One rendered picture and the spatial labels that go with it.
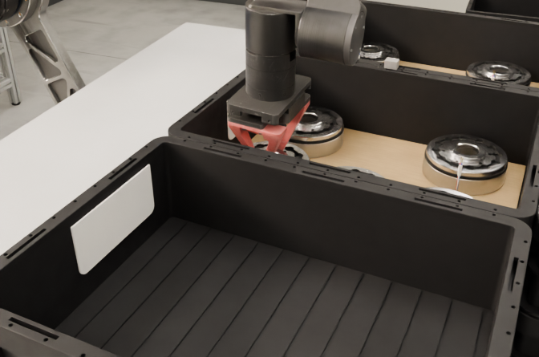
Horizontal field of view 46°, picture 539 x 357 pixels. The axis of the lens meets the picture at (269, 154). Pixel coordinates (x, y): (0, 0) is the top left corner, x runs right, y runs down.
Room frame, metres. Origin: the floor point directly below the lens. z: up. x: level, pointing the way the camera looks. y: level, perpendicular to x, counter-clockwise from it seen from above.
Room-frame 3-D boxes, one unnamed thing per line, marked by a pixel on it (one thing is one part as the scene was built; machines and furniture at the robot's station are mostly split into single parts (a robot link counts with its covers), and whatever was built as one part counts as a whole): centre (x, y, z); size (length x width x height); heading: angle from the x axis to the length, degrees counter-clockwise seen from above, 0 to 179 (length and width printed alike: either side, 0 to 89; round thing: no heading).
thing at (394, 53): (1.07, -0.18, 0.86); 0.10 x 0.10 x 0.01
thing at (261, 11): (0.66, -0.01, 1.04); 0.07 x 0.06 x 0.07; 68
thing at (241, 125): (0.67, 0.00, 0.91); 0.07 x 0.07 x 0.09; 64
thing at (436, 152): (0.70, -0.25, 0.86); 0.10 x 0.10 x 0.01
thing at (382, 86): (0.68, -0.12, 0.87); 0.40 x 0.30 x 0.11; 65
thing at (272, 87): (0.67, 0.00, 0.98); 0.10 x 0.07 x 0.07; 154
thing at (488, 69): (0.97, -0.38, 0.86); 0.05 x 0.05 x 0.01
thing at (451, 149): (0.70, -0.25, 0.86); 0.05 x 0.05 x 0.01
